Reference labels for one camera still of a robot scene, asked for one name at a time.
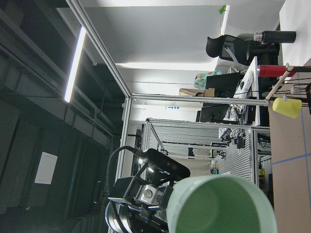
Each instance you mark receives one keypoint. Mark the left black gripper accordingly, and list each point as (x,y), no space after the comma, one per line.
(138,207)

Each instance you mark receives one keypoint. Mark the red water bottle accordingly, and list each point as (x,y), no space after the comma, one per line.
(271,70)

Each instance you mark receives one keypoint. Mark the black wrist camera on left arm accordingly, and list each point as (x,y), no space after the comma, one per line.
(163,164)

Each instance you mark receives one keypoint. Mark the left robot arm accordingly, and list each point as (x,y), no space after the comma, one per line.
(137,207)

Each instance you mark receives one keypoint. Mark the black water bottle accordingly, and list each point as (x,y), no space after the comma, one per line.
(275,37)

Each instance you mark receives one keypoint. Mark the green plastic cup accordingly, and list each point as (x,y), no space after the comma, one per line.
(219,204)

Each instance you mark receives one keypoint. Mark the black computer monitor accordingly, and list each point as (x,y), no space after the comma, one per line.
(225,85)

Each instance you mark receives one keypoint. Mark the black wire cup rack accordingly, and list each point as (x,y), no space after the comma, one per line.
(294,82)

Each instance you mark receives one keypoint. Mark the yellow plastic cup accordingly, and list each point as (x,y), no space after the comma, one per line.
(290,107)

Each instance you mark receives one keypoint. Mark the black office chair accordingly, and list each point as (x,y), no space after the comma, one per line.
(242,51)

